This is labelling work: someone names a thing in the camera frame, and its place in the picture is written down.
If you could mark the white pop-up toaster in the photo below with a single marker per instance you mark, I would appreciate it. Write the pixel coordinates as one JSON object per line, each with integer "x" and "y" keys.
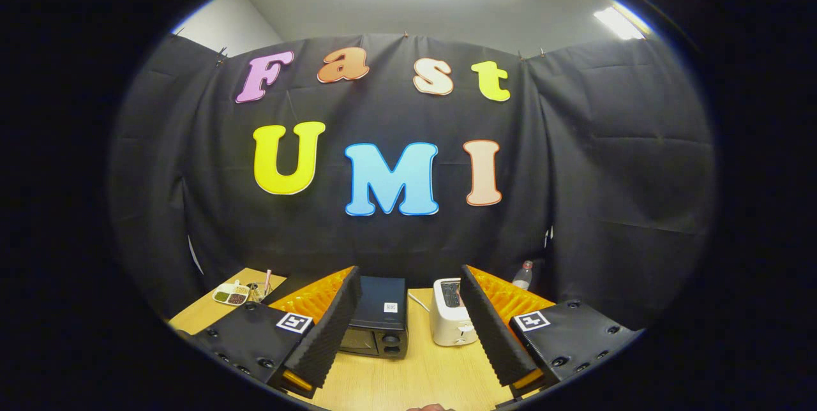
{"x": 450, "y": 325}

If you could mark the white divided snack dish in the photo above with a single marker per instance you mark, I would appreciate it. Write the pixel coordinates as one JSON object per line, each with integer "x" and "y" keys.
{"x": 231, "y": 295}

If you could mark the clear water bottle red label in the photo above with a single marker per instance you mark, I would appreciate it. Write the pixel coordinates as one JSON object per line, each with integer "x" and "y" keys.
{"x": 522, "y": 277}

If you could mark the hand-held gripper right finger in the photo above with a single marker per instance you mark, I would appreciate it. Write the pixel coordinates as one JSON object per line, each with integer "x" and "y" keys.
{"x": 491, "y": 334}

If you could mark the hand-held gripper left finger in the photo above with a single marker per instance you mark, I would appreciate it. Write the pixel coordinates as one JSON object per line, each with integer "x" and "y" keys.
{"x": 332, "y": 334}

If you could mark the black toaster oven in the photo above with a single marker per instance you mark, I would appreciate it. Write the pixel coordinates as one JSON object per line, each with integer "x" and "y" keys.
{"x": 383, "y": 296}

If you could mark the narrow ceiling light panel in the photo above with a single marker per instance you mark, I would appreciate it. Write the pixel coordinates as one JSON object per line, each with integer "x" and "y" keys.
{"x": 619, "y": 22}

